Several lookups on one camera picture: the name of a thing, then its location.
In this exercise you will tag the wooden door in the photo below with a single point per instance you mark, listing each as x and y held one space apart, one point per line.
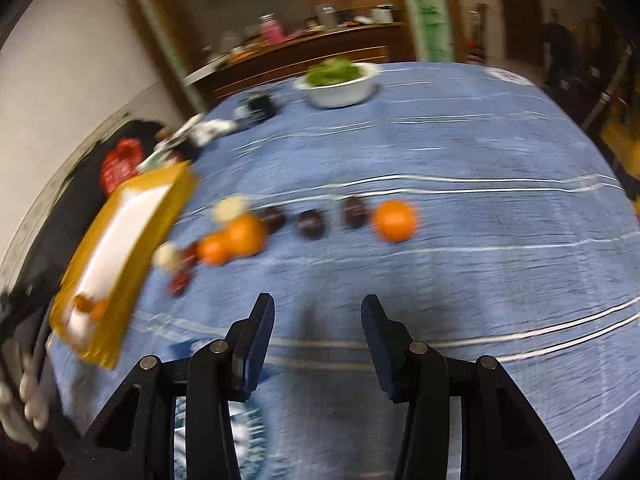
517 10

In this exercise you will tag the yellow cardboard tray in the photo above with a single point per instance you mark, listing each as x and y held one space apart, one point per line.
120 240

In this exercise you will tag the black round device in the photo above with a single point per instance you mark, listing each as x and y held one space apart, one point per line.
256 107

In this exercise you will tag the black leather sofa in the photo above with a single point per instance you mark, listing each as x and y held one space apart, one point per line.
50 225

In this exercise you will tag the red jujube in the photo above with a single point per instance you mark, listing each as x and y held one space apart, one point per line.
189 255
179 282

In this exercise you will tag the dark plum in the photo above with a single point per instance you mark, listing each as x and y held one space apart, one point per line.
274 219
311 224
355 211

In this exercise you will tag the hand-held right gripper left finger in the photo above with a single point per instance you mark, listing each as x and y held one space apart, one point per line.
255 345

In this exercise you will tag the orange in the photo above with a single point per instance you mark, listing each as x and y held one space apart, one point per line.
394 220
214 250
246 235
87 305

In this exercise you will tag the white glove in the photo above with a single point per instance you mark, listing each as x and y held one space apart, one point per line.
210 130

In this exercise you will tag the red plastic bag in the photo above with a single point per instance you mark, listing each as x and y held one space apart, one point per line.
120 165

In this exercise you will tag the peeled banana piece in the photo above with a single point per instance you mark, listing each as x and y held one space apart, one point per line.
230 208
167 256

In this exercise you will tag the green lettuce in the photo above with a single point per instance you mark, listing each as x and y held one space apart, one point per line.
334 71

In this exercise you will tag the white bowl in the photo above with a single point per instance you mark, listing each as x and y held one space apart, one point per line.
336 92

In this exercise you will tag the wooden chair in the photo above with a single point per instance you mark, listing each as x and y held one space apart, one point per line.
477 30

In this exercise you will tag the pink bottle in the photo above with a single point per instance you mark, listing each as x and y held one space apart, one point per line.
271 30

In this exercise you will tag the wooden counter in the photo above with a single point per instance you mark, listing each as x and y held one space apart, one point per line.
310 55

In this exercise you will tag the blue plaid tablecloth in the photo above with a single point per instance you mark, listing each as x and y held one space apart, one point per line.
450 285

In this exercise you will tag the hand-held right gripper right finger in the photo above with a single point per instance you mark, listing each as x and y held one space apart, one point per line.
382 355

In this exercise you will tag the person's left hand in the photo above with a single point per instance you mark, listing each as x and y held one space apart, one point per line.
32 405

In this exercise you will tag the bamboo painted panel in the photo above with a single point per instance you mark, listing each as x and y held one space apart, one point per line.
427 10

